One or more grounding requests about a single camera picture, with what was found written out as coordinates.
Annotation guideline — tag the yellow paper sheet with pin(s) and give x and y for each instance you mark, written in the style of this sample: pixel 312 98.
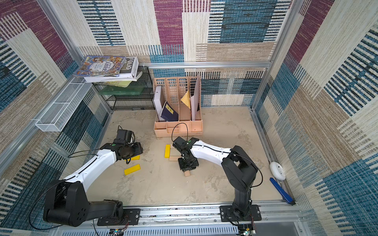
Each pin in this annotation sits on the yellow paper sheet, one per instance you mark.
pixel 186 99

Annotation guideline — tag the dark navy booklet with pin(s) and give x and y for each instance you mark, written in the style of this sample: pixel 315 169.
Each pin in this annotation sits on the dark navy booklet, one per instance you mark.
pixel 168 113

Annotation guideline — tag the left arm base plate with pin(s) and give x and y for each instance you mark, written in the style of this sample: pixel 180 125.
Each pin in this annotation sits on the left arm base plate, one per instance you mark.
pixel 130 216

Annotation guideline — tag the white wire mesh basket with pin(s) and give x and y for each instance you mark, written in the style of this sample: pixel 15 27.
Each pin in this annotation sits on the white wire mesh basket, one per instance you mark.
pixel 55 118

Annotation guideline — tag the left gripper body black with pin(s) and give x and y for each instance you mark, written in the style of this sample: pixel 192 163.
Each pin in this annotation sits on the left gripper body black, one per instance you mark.
pixel 133 150

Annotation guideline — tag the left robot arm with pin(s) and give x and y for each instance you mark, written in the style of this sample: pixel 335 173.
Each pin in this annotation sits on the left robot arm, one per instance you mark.
pixel 66 201

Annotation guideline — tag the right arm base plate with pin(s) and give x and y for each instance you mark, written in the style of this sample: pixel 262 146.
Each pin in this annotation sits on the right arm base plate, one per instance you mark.
pixel 229 214

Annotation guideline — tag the pink desk file organizer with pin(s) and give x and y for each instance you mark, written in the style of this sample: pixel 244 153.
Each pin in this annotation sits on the pink desk file organizer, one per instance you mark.
pixel 190 120

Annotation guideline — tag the black wire shelf rack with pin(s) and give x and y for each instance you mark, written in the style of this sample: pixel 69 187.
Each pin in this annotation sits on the black wire shelf rack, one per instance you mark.
pixel 143 101

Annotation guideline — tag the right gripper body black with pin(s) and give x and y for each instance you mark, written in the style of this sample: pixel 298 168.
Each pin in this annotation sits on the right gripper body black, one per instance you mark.
pixel 187 164

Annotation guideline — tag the white round device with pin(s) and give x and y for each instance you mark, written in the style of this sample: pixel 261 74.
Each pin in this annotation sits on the white round device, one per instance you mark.
pixel 277 171

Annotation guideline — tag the blue stick tool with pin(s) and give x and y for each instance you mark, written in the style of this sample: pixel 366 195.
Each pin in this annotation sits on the blue stick tool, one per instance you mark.
pixel 282 192

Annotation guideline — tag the black and white Folio book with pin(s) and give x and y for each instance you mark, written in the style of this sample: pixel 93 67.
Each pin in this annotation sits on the black and white Folio book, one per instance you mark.
pixel 129 72

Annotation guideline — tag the white folder in organizer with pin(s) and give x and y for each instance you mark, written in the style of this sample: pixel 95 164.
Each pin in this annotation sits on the white folder in organizer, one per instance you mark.
pixel 158 102

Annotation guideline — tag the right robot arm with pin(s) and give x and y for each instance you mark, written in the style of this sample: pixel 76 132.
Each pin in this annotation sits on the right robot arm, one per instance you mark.
pixel 239 169

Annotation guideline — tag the yellow block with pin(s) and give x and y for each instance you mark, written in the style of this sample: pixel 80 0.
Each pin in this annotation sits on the yellow block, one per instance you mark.
pixel 167 151
pixel 132 169
pixel 136 157

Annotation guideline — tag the green folder on shelf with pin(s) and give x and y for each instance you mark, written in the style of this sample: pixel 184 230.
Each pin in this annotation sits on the green folder on shelf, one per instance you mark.
pixel 114 90

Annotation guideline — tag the colourful illustrated book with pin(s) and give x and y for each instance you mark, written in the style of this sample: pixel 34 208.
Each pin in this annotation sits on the colourful illustrated book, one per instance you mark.
pixel 100 66

